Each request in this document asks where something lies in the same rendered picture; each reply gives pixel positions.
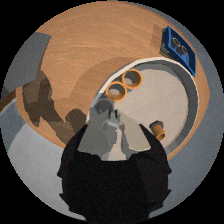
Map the grey metal ring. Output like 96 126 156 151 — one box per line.
176 46 187 55
94 93 114 115
171 38 180 47

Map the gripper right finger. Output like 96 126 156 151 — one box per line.
116 109 172 175

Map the blue open box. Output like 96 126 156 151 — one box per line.
160 26 196 77

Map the bronze bushing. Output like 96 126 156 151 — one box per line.
106 80 127 102
120 69 143 89
152 125 166 141

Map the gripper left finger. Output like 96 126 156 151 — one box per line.
57 109 111 178

